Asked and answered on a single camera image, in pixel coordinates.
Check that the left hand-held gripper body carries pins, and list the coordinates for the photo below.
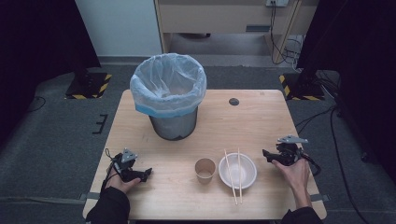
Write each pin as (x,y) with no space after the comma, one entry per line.
(126,165)

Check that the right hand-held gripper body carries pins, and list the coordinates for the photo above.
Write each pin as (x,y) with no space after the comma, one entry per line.
(289,154)

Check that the white disposable bowl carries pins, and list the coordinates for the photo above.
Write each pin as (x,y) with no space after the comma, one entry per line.
(248,171)

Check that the wooden chopstick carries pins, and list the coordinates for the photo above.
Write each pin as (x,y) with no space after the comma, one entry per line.
(240,177)
(230,177)

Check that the grey metal trash bin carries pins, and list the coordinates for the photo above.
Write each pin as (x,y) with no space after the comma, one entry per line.
(174,127)

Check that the brown paper cup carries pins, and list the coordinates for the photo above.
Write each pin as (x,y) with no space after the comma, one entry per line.
(205,176)

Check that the translucent plastic bin liner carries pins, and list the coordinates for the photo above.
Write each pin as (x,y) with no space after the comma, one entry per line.
(168,77)

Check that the person's left hand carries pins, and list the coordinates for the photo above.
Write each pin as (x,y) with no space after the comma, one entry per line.
(120,183)

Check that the person's right hand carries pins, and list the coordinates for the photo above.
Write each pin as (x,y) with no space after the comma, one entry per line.
(295,175)

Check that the round table grommet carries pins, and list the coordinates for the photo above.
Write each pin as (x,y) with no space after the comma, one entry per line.
(234,101)

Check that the black striped stand base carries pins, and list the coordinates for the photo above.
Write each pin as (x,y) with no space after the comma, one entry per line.
(88,85)
(303,88)

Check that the white power adapter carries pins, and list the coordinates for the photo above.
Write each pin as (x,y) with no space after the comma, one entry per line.
(295,43)

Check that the light wooden desk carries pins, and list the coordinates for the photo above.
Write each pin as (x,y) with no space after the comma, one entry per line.
(218,18)

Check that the grey power strip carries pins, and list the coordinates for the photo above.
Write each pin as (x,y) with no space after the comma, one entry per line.
(277,2)

